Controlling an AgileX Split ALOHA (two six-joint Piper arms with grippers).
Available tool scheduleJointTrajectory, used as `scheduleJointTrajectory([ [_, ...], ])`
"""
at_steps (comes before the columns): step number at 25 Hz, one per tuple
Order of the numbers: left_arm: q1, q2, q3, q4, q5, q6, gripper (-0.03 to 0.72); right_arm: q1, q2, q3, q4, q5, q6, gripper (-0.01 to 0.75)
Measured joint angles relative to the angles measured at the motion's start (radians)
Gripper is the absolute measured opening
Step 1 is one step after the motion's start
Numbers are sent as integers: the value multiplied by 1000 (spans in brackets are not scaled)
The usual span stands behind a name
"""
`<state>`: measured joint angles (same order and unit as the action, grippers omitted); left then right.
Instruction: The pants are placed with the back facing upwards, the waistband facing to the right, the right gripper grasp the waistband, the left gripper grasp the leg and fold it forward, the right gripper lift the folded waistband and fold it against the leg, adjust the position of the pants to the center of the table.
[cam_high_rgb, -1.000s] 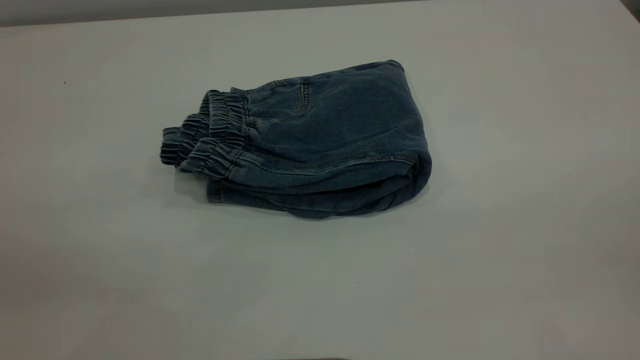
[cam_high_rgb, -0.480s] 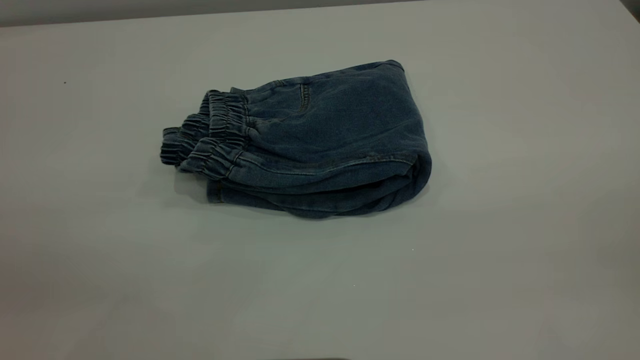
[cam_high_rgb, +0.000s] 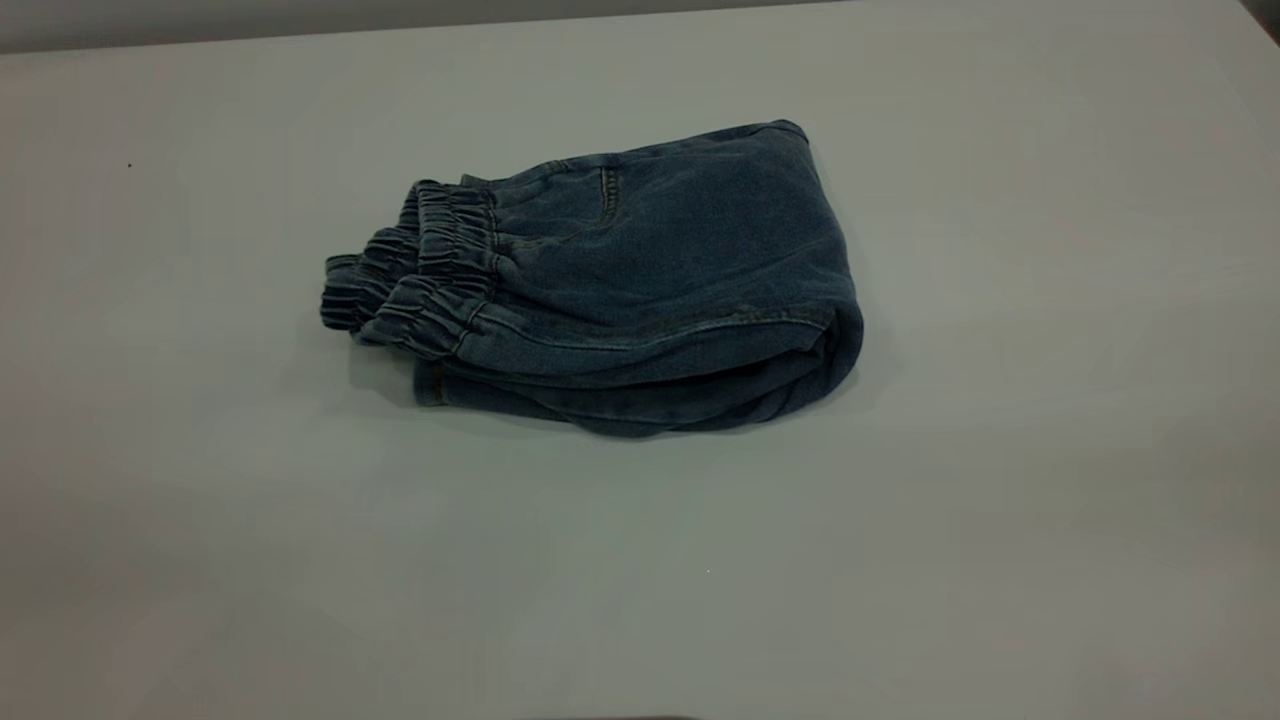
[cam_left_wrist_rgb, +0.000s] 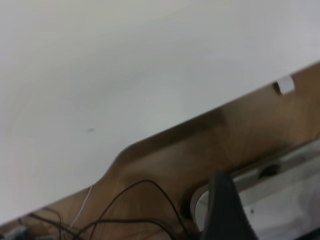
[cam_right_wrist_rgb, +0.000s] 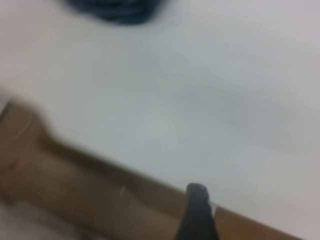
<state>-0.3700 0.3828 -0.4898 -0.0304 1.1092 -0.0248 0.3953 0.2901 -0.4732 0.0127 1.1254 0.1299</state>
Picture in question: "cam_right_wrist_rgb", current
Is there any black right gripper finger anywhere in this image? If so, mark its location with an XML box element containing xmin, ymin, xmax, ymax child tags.
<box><xmin>174</xmin><ymin>182</ymin><xmax>221</xmax><ymax>240</ymax></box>

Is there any blue denim shorts basketball print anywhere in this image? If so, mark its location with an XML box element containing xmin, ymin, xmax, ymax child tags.
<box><xmin>63</xmin><ymin>0</ymin><xmax>173</xmax><ymax>26</ymax></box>

